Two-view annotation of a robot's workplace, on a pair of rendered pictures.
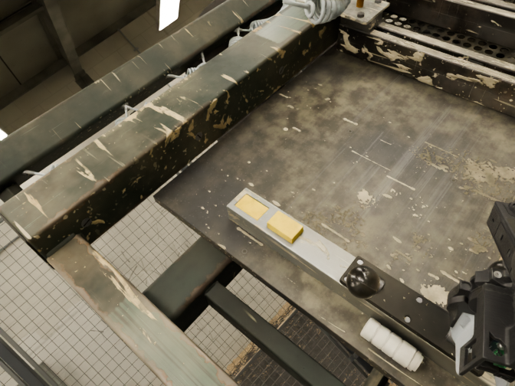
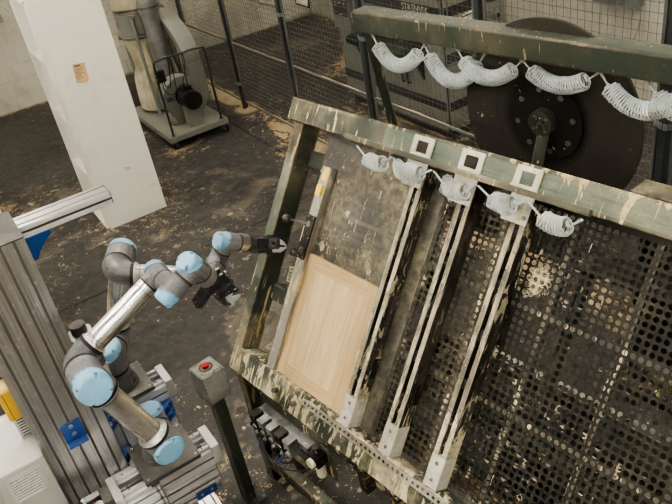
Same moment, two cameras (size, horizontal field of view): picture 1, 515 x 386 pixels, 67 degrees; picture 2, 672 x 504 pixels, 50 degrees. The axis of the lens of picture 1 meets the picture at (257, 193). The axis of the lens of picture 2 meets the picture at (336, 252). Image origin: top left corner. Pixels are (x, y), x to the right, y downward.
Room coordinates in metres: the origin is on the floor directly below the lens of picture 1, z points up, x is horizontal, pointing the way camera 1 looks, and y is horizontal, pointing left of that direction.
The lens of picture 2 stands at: (0.13, -2.77, 3.08)
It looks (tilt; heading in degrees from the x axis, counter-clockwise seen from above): 32 degrees down; 80
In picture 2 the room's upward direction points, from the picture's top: 11 degrees counter-clockwise
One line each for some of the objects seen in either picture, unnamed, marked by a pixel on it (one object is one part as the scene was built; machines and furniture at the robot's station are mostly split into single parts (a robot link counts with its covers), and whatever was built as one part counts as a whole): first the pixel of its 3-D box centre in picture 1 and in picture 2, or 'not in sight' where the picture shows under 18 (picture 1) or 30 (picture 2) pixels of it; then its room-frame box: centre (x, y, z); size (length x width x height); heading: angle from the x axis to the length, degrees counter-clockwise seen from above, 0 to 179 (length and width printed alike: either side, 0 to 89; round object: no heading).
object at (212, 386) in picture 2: not in sight; (210, 381); (-0.08, -0.09, 0.84); 0.12 x 0.12 x 0.18; 26
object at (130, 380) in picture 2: not in sight; (118, 376); (-0.44, -0.17, 1.09); 0.15 x 0.15 x 0.10
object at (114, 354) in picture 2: not in sight; (110, 354); (-0.44, -0.16, 1.20); 0.13 x 0.12 x 0.14; 79
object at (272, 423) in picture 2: not in sight; (285, 442); (0.17, -0.46, 0.69); 0.50 x 0.14 x 0.24; 116
